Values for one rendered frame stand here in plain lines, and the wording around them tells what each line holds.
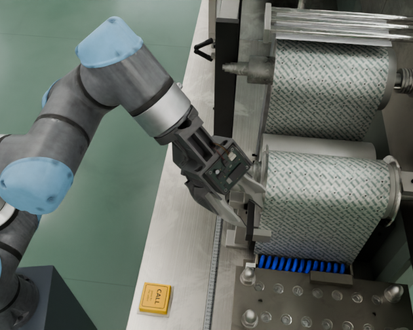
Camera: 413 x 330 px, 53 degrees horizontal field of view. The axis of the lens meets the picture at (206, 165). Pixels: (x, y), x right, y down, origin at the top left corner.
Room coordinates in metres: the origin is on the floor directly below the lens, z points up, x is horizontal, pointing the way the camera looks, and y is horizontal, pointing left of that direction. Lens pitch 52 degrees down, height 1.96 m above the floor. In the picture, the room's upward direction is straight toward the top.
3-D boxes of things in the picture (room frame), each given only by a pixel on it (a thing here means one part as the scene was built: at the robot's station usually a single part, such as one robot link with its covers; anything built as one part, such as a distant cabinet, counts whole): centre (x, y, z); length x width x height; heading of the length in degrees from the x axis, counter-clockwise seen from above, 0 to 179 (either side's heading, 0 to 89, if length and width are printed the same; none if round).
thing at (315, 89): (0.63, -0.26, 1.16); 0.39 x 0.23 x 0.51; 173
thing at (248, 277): (0.39, -0.10, 1.05); 0.04 x 0.04 x 0.04
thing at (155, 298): (0.38, 0.13, 0.91); 0.07 x 0.07 x 0.02; 83
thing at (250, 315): (0.29, -0.09, 1.05); 0.04 x 0.04 x 0.04
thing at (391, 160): (0.48, -0.37, 1.25); 0.15 x 0.01 x 0.15; 173
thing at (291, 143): (0.62, -0.26, 1.17); 0.26 x 0.12 x 0.12; 83
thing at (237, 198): (0.55, -0.08, 1.05); 0.06 x 0.05 x 0.31; 83
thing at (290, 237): (0.44, -0.23, 1.11); 0.23 x 0.01 x 0.18; 83
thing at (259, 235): (0.44, -0.12, 1.13); 0.04 x 0.02 x 0.03; 83
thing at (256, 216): (0.48, -0.12, 1.13); 0.09 x 0.06 x 0.03; 173
